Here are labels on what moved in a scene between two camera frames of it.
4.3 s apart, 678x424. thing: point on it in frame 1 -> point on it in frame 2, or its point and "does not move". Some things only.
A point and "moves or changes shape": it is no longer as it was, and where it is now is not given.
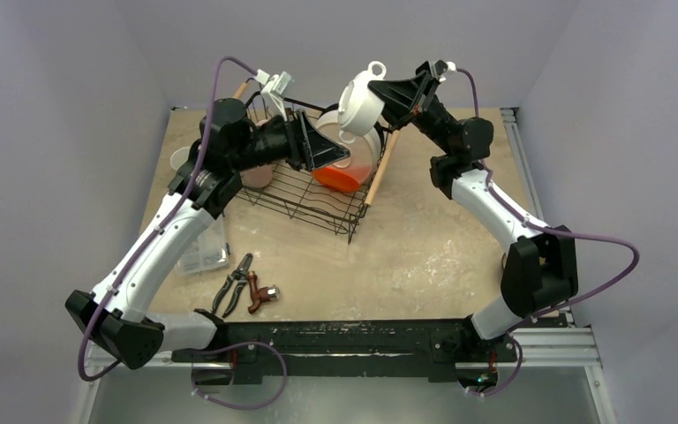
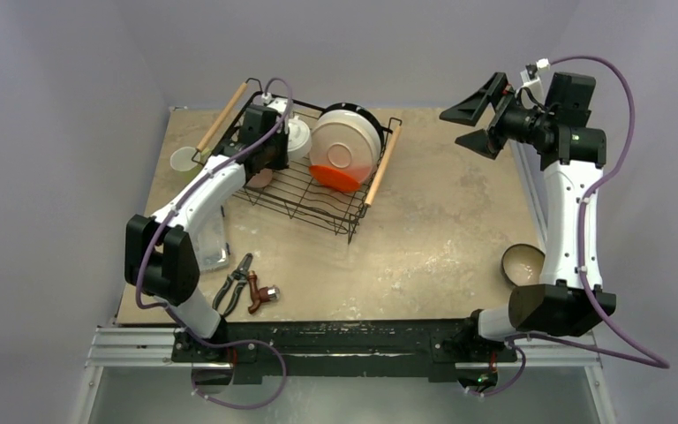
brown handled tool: (261, 295) does not move
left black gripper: (307, 148) -> (281, 162)
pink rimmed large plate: (365, 151) does not move
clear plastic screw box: (209, 253) does not move
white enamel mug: (360, 108) moves or changes shape
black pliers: (240, 275) does not move
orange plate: (335, 179) does not move
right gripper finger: (403, 99) -> (472, 109)
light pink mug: (257, 177) does not move
